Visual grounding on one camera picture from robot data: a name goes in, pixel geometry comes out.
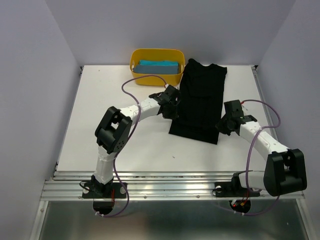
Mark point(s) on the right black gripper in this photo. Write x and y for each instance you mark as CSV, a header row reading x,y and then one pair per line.
x,y
219,125

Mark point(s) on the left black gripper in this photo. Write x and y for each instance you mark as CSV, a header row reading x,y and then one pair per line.
x,y
173,114

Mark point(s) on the black t shirt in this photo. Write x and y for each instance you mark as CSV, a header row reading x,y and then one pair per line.
x,y
201,102

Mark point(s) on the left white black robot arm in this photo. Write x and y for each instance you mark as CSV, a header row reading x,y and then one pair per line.
x,y
114,131

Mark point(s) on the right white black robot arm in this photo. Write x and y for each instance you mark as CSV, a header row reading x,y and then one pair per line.
x,y
284,171

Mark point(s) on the grey blue folded t shirt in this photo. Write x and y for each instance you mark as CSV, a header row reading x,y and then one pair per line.
x,y
157,69

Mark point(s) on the yellow plastic basket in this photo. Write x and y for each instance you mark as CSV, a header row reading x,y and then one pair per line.
x,y
157,55

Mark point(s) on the teal folded t shirt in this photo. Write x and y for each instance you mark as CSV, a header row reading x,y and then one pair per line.
x,y
162,63

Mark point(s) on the right aluminium side rail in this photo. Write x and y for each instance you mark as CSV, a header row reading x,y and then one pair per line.
x,y
272,116

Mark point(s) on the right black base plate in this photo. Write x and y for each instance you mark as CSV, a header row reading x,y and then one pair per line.
x,y
226,189

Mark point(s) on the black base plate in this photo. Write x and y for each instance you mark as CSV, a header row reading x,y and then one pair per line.
x,y
113,190
226,189

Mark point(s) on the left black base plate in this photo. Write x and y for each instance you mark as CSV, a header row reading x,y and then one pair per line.
x,y
113,190

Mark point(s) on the aluminium front rail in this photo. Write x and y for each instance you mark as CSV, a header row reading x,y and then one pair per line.
x,y
142,186

